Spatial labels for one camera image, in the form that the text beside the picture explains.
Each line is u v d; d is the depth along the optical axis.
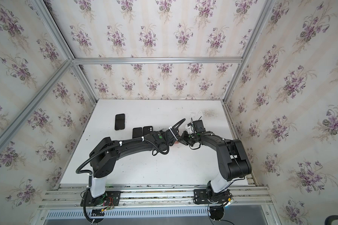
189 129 0.88
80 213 0.69
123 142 0.51
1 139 0.53
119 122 1.05
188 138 0.81
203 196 0.73
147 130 1.01
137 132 1.01
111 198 0.72
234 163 0.47
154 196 0.75
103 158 0.48
